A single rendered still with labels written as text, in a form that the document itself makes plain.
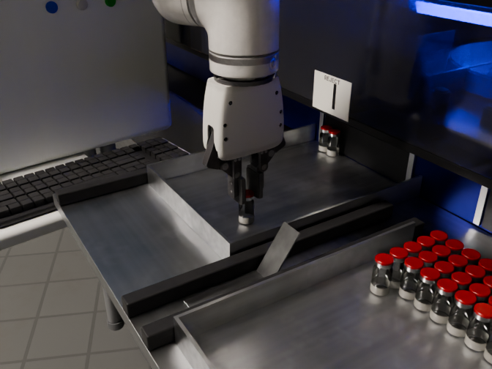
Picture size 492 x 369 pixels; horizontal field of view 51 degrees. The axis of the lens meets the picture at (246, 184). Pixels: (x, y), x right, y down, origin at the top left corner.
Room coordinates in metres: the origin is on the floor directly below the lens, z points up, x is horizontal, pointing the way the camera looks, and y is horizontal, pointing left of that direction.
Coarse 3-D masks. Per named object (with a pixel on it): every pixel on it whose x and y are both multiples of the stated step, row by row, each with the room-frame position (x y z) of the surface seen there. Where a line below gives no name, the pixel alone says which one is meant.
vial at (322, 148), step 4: (324, 128) 0.86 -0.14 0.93; (328, 128) 0.86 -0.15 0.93; (324, 132) 0.86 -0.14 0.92; (328, 132) 0.86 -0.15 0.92; (320, 136) 0.86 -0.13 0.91; (324, 136) 0.86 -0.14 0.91; (328, 136) 0.86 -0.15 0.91; (320, 140) 0.86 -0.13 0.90; (324, 140) 0.86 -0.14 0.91; (320, 144) 0.86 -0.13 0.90; (324, 144) 0.86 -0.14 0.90; (320, 148) 0.86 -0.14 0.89; (324, 148) 0.86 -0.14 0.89
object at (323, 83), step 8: (320, 72) 0.79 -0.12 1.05; (320, 80) 0.79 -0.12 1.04; (328, 80) 0.77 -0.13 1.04; (336, 80) 0.76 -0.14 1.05; (320, 88) 0.79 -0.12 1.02; (328, 88) 0.77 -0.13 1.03; (336, 88) 0.76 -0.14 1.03; (344, 88) 0.74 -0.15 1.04; (320, 96) 0.79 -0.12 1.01; (328, 96) 0.77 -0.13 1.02; (336, 96) 0.75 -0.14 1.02; (344, 96) 0.74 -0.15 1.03; (320, 104) 0.78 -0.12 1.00; (328, 104) 0.77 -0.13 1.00; (336, 104) 0.75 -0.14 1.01; (344, 104) 0.74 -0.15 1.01; (328, 112) 0.77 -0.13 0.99; (336, 112) 0.75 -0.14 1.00; (344, 112) 0.74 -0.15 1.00; (344, 120) 0.74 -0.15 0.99
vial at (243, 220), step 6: (246, 198) 0.61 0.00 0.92; (252, 198) 0.62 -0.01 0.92; (246, 204) 0.61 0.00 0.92; (252, 204) 0.61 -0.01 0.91; (240, 210) 0.61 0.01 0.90; (246, 210) 0.61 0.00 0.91; (252, 210) 0.61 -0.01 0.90; (240, 216) 0.61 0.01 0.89; (246, 216) 0.61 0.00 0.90; (252, 216) 0.61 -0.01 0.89; (240, 222) 0.61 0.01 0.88; (246, 222) 0.61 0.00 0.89; (252, 222) 0.61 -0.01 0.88
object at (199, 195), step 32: (192, 160) 0.78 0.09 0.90; (288, 160) 0.82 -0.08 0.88; (320, 160) 0.82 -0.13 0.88; (352, 160) 0.82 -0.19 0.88; (160, 192) 0.69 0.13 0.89; (192, 192) 0.71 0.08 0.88; (224, 192) 0.71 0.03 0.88; (288, 192) 0.71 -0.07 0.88; (320, 192) 0.71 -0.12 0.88; (352, 192) 0.71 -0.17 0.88; (384, 192) 0.66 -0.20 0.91; (416, 192) 0.69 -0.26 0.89; (192, 224) 0.60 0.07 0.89; (224, 224) 0.61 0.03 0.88; (256, 224) 0.61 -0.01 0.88; (288, 224) 0.56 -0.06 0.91; (224, 256) 0.53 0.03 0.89
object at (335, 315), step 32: (352, 256) 0.51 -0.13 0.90; (256, 288) 0.44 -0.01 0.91; (288, 288) 0.46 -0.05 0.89; (320, 288) 0.47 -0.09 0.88; (352, 288) 0.47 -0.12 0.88; (192, 320) 0.40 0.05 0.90; (224, 320) 0.42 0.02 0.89; (256, 320) 0.42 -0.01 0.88; (288, 320) 0.42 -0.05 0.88; (320, 320) 0.42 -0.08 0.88; (352, 320) 0.42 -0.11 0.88; (384, 320) 0.42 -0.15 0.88; (416, 320) 0.42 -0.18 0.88; (192, 352) 0.36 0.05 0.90; (224, 352) 0.38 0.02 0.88; (256, 352) 0.38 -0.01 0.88; (288, 352) 0.38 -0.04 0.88; (320, 352) 0.38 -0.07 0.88; (352, 352) 0.38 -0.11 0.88; (384, 352) 0.38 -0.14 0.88; (416, 352) 0.38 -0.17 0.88; (448, 352) 0.38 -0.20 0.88; (480, 352) 0.38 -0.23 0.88
